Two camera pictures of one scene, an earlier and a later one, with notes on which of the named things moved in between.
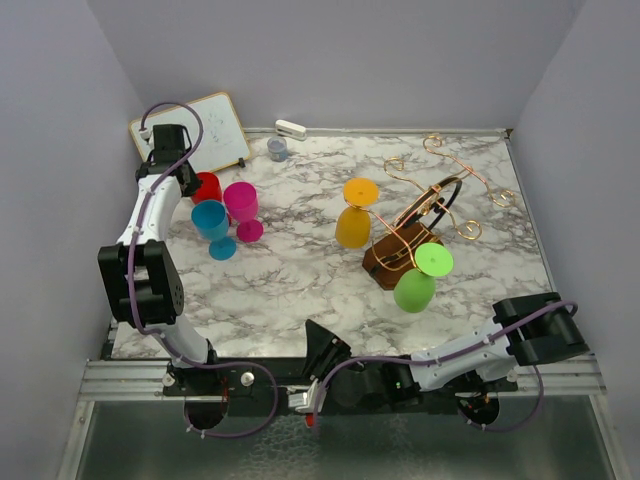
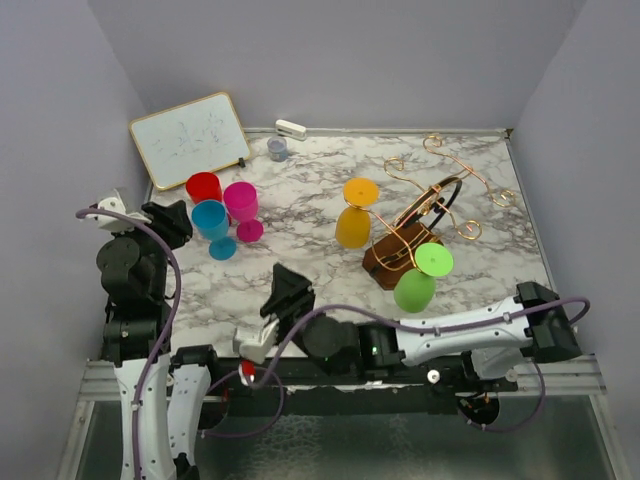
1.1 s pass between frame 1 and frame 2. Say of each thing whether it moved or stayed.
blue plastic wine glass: stayed
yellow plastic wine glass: stayed
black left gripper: moved
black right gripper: moved
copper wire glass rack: stayed
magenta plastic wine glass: stayed
